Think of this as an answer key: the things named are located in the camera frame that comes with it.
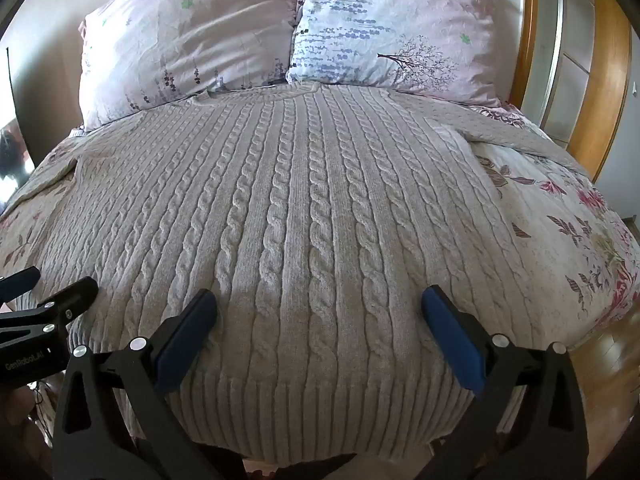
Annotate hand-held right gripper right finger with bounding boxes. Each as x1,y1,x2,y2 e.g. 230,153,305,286
421,285,588,480

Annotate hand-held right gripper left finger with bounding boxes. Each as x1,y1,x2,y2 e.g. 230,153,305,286
52,289,246,480

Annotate floral quilt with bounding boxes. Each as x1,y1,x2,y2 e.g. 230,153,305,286
0,102,640,441

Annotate wooden headboard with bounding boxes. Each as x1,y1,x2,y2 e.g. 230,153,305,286
467,0,633,183

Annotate lavender print tree pillow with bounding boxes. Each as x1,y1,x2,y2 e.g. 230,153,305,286
286,0,507,108

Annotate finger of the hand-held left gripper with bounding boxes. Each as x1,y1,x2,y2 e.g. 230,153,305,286
0,266,42,302
0,276,100,347

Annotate pale pink sparse-flower pillow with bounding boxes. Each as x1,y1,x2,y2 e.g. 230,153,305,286
77,0,307,131

